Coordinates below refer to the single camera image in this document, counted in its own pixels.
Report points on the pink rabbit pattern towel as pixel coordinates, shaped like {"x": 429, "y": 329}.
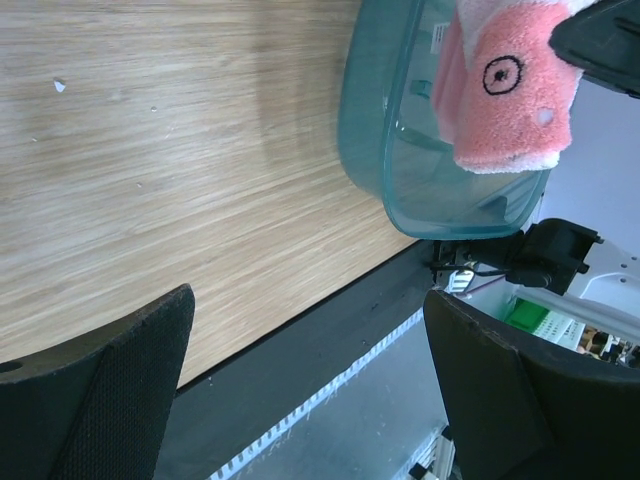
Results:
{"x": 501, "y": 96}

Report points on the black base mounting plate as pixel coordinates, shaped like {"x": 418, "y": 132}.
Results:
{"x": 220, "y": 412}

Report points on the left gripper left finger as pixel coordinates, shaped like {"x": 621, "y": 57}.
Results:
{"x": 96, "y": 406}

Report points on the clear teal plastic bin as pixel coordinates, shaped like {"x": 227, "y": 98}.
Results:
{"x": 388, "y": 136}

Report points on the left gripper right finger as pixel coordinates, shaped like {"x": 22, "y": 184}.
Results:
{"x": 520, "y": 407}

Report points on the slotted metal cable rail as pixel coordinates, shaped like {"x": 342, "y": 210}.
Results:
{"x": 272, "y": 436}

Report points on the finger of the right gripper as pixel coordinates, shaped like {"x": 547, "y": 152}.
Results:
{"x": 603, "y": 41}

